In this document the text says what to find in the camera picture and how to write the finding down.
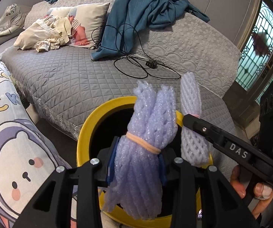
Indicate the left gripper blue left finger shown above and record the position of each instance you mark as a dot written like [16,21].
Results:
[111,162]

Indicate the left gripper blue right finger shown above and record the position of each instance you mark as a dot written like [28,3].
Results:
[162,174]

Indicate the purple foam net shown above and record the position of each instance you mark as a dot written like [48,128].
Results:
[136,185]
[194,147]

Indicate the yellow rim trash bin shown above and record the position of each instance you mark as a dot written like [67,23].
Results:
[110,120]

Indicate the cartoon print bedsheet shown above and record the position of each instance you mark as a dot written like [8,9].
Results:
[37,187]

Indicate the grey quilted bed cover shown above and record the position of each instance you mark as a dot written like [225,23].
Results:
[65,85]

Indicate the stained glass door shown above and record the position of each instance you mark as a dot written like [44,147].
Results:
[255,69]

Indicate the cream crumpled clothes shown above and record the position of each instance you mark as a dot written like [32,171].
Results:
[45,34]

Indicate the baby print pillow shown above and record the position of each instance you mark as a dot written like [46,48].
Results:
[58,11]
[87,21]

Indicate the right blue curtain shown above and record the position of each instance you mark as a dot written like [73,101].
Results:
[128,17]

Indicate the grey flat pillow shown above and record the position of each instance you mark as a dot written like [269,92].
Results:
[5,38]

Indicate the white tiger plush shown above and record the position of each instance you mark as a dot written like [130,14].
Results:
[12,20]

